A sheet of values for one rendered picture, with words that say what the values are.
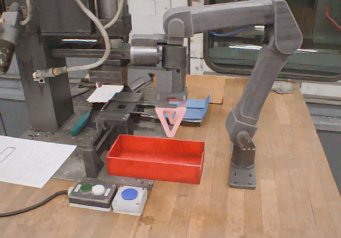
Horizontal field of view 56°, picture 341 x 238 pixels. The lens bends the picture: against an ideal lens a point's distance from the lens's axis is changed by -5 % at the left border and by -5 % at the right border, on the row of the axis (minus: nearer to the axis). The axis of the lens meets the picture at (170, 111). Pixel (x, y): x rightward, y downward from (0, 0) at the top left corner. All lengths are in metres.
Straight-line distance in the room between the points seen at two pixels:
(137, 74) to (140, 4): 0.90
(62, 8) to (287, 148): 0.78
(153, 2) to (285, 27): 0.96
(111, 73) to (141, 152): 0.25
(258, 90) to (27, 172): 0.66
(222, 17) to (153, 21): 0.92
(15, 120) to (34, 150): 1.20
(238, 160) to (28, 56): 0.70
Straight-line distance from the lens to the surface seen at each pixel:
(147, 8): 1.64
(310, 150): 1.07
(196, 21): 0.73
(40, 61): 1.09
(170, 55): 0.75
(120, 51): 0.99
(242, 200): 0.84
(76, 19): 0.99
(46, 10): 1.03
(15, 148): 1.14
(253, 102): 0.83
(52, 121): 1.17
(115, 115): 1.04
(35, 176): 0.98
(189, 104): 1.22
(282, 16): 0.76
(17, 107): 2.22
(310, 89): 1.62
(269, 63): 0.80
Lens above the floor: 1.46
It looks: 27 degrees down
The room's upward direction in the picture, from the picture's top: 1 degrees counter-clockwise
